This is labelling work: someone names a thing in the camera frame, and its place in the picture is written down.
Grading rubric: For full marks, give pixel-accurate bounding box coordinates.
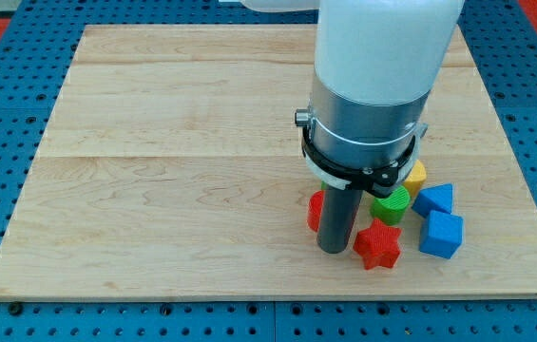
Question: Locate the black clamp ring mount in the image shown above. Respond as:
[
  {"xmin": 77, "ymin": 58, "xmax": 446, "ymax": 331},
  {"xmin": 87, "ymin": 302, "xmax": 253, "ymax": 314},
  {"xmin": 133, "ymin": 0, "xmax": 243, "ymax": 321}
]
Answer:
[{"xmin": 294, "ymin": 108, "xmax": 428, "ymax": 199}]

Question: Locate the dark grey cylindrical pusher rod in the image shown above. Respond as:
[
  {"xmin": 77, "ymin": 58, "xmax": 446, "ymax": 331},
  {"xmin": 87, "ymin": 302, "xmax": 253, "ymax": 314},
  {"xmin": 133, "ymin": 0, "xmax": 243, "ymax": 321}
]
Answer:
[{"xmin": 316, "ymin": 185, "xmax": 363, "ymax": 254}]

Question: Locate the blue triangle block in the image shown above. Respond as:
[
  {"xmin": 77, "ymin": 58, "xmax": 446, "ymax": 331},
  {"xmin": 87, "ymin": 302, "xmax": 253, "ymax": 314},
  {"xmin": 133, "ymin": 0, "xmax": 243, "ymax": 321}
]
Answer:
[{"xmin": 412, "ymin": 183, "xmax": 454, "ymax": 218}]

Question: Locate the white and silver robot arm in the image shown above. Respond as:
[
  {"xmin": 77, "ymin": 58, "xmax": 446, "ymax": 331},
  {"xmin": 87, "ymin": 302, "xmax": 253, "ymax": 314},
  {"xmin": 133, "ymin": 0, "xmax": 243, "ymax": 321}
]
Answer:
[{"xmin": 239, "ymin": 0, "xmax": 464, "ymax": 254}]

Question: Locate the yellow heart block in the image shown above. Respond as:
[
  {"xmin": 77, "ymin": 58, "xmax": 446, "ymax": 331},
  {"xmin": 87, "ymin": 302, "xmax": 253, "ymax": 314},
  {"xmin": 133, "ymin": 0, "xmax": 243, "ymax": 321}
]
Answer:
[{"xmin": 403, "ymin": 160, "xmax": 427, "ymax": 198}]

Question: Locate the red cylinder block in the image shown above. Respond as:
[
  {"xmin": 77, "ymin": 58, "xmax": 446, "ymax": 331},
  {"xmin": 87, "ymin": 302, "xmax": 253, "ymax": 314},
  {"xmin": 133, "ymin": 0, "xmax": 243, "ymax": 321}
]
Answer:
[{"xmin": 306, "ymin": 190, "xmax": 325, "ymax": 232}]

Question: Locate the green cylinder block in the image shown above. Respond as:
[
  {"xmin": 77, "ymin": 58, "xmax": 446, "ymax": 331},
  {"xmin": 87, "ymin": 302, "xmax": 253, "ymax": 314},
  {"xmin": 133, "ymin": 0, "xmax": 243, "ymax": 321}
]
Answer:
[{"xmin": 370, "ymin": 186, "xmax": 411, "ymax": 226}]

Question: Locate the red star block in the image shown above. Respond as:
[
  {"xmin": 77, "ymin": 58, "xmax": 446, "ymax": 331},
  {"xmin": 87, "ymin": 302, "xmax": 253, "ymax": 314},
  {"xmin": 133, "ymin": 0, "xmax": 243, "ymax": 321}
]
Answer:
[{"xmin": 353, "ymin": 218, "xmax": 402, "ymax": 270}]

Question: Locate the blue cube block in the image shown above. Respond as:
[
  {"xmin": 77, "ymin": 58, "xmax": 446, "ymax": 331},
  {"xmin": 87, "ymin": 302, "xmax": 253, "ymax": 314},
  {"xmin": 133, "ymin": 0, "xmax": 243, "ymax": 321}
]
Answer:
[{"xmin": 419, "ymin": 211, "xmax": 464, "ymax": 259}]

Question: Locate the light wooden board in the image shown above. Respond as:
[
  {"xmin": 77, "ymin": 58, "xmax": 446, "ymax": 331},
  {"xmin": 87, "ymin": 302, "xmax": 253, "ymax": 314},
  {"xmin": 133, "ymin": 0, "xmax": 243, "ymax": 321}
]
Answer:
[{"xmin": 0, "ymin": 25, "xmax": 537, "ymax": 302}]

